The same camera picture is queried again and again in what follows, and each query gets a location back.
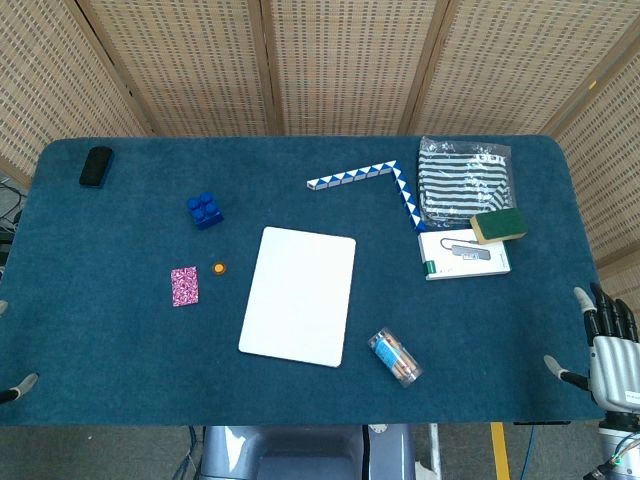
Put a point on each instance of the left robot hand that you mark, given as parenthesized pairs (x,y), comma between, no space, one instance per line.
(22,384)

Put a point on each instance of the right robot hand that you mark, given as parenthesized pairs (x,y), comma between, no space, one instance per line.
(615,367)

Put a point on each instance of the pink patterned card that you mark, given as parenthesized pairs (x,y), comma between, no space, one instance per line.
(184,286)

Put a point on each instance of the small orange disc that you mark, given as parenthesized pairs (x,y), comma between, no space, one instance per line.
(219,269)

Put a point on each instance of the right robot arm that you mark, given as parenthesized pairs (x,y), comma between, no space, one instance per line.
(622,445)

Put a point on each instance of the black oval device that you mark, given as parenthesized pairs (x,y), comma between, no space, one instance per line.
(96,166)

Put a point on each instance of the white rectangular board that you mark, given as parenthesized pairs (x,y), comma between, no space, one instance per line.
(300,295)

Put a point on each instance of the yellow floor tape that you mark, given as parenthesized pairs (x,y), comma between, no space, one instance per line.
(500,450)

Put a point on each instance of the green yellow sponge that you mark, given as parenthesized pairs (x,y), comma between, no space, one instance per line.
(500,225)

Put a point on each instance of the white USB hub box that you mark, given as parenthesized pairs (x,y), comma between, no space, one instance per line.
(465,262)

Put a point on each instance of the clear tube of coloured pencils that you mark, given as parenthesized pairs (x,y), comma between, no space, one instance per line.
(395,357)

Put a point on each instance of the striped cloth in plastic bag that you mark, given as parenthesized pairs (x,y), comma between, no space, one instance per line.
(465,185)

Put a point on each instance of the blue toy building block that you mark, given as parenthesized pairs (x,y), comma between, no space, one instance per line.
(205,211)

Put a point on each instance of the blue white snake puzzle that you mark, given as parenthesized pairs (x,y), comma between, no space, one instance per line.
(400,185)

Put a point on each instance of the grey robot torso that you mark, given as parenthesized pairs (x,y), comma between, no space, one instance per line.
(300,452)

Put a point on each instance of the blue felt table cover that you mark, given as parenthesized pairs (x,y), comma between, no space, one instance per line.
(320,310)

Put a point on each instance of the bamboo folding screen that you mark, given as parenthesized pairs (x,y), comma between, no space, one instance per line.
(345,65)

